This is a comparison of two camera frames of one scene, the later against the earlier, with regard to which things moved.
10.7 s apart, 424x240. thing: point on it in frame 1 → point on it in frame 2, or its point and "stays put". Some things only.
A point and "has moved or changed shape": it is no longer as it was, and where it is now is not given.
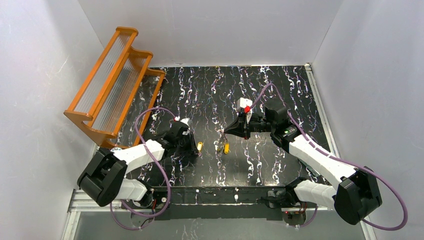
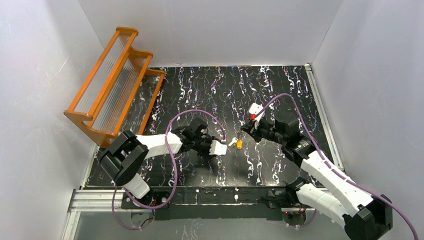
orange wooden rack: (113, 103) stays put
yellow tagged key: (199, 146) has moved or changed shape
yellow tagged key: (226, 148) has moved or changed shape
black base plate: (211, 203) stays put
